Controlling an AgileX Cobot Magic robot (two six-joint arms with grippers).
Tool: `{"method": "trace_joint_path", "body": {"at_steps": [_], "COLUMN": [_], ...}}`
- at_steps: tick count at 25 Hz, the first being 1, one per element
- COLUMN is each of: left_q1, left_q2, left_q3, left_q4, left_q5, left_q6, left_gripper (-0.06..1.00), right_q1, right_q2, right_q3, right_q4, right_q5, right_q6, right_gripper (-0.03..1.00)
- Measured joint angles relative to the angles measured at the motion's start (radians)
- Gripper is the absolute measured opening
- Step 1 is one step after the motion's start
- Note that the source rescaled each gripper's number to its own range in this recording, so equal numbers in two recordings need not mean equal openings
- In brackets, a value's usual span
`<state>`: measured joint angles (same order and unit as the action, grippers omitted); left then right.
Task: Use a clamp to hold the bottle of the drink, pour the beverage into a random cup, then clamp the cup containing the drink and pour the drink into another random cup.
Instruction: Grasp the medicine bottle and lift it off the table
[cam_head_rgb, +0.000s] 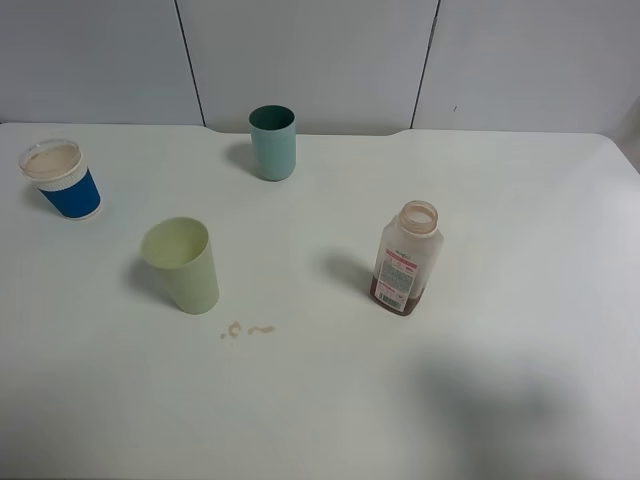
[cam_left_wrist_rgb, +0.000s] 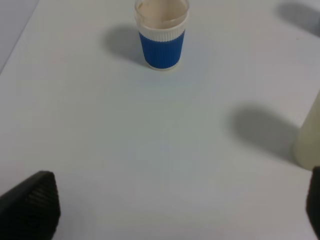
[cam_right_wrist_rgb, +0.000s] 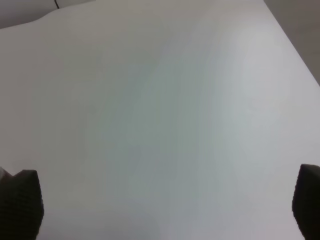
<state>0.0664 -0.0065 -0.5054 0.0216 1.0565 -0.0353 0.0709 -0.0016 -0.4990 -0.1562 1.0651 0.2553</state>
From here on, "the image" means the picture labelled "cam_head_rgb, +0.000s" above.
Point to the light green plastic cup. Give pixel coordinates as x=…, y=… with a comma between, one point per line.
x=179, y=250

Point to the blue sleeved paper cup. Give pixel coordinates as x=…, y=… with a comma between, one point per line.
x=58, y=170

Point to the clear plastic drink bottle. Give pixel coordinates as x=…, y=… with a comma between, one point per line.
x=409, y=247

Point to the teal plastic cup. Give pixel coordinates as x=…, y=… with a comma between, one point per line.
x=273, y=136

